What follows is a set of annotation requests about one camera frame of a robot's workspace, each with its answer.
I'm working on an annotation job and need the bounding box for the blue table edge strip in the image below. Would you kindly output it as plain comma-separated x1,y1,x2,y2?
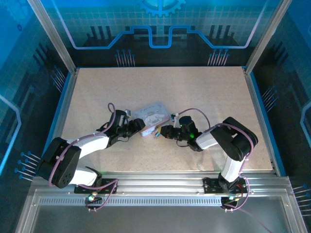
249,71,288,177
36,71,73,177

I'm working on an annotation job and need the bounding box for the black connector box with LED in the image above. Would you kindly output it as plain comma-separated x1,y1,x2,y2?
221,195,241,209
85,193,103,207

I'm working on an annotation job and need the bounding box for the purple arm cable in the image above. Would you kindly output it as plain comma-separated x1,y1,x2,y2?
48,102,120,212
175,108,272,233

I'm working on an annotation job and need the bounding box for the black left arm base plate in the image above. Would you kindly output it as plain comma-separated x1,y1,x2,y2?
74,178,119,195

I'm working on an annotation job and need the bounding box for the slotted metal tray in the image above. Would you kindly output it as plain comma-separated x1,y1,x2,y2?
14,189,308,233

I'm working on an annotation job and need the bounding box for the aluminium table side rail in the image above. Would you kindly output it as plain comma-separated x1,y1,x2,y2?
41,69,80,177
242,67,279,176

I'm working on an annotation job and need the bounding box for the wide aluminium frame rail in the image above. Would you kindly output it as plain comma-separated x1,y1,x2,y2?
29,171,296,195

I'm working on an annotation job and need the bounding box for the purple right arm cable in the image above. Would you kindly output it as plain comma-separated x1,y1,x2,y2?
175,108,272,233

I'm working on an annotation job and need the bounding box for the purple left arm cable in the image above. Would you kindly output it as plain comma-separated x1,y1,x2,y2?
48,102,120,212

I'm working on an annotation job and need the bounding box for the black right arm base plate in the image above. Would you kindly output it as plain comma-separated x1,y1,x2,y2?
203,177,250,195

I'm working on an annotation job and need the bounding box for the aluminium frame post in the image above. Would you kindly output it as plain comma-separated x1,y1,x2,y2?
26,0,80,75
242,0,292,75

